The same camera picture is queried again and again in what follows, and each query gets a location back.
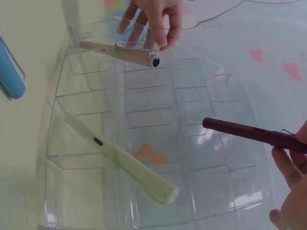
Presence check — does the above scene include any beige pen with clip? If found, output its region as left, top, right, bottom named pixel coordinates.
left=78, top=40, right=161, bottom=70

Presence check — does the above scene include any light blue pen with clip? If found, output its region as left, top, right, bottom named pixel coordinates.
left=0, top=28, right=26, bottom=100

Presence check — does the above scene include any light green pen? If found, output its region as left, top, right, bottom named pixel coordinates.
left=64, top=112, right=180, bottom=205

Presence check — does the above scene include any person's left hand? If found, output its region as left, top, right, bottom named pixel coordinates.
left=119, top=0, right=184, bottom=51

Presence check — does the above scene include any person's right hand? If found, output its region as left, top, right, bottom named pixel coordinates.
left=270, top=118, right=307, bottom=230

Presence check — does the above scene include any clear acrylic compartment organizer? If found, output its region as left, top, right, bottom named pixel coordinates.
left=35, top=15, right=276, bottom=230

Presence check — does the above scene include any maroon pen with clip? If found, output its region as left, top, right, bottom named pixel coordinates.
left=202, top=116, right=307, bottom=154

